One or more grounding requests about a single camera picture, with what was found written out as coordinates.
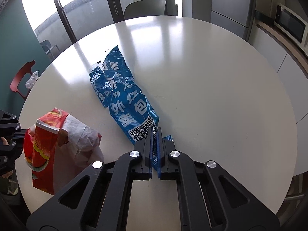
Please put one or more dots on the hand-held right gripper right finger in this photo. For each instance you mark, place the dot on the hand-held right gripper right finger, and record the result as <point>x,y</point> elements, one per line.
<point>159,154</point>

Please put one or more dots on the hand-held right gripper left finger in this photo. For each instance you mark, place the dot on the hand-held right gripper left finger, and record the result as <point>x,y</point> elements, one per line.
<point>148,154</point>

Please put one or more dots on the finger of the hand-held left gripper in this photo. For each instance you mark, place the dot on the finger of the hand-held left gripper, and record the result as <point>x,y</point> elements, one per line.
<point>10,154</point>
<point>9,124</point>

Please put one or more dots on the red snack bag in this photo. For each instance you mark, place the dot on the red snack bag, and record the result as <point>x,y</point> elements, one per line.
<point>43,154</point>

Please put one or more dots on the blue printed plastic bag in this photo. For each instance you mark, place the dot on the blue printed plastic bag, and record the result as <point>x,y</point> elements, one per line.
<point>125,101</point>

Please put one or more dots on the red chair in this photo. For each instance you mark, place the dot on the red chair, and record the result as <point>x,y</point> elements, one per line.
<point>20,77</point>

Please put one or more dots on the crumpled clear plastic bag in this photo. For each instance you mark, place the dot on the crumpled clear plastic bag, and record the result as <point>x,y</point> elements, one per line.
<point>32,80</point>

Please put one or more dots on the grey outdoor chair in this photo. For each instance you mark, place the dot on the grey outdoor chair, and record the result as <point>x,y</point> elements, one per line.
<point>45,44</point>

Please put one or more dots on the white kitchen cabinet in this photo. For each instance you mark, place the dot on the white kitchen cabinet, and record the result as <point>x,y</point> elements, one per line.
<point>288,77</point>

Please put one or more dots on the grey refrigerator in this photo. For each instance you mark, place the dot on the grey refrigerator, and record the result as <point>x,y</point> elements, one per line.
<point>231,4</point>

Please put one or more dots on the white microwave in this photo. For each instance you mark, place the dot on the white microwave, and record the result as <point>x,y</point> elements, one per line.
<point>290,21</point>

